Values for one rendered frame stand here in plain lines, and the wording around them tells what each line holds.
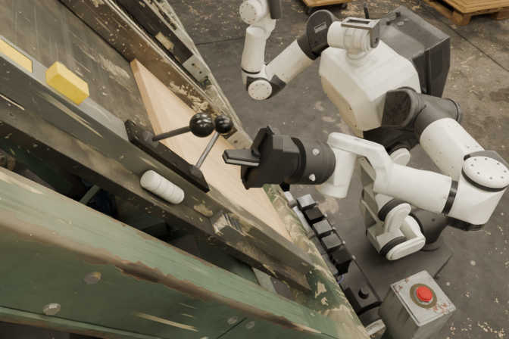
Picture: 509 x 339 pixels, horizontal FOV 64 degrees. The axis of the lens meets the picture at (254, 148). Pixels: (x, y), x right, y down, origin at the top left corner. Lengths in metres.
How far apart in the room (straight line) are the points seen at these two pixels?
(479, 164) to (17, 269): 0.72
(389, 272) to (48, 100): 1.80
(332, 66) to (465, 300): 1.55
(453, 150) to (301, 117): 2.21
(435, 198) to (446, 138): 0.17
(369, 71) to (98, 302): 0.87
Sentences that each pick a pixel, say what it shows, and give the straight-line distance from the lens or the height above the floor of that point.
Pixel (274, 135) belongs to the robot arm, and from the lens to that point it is 0.68.
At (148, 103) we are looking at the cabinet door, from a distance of 0.96.
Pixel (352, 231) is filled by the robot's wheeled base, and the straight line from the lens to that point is 2.20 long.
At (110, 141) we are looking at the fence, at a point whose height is 1.53.
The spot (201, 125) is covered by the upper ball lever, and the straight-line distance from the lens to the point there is 0.59.
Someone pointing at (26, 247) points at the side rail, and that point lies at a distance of 0.38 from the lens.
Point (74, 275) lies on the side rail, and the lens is 0.42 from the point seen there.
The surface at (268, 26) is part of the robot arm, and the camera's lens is 1.32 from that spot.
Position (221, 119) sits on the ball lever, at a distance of 0.74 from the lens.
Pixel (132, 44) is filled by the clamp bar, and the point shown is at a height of 1.41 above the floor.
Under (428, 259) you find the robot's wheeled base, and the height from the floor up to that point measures 0.17.
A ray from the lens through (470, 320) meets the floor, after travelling 2.34.
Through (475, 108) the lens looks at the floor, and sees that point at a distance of 3.53.
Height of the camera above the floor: 1.93
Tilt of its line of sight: 44 degrees down
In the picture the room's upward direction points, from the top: straight up
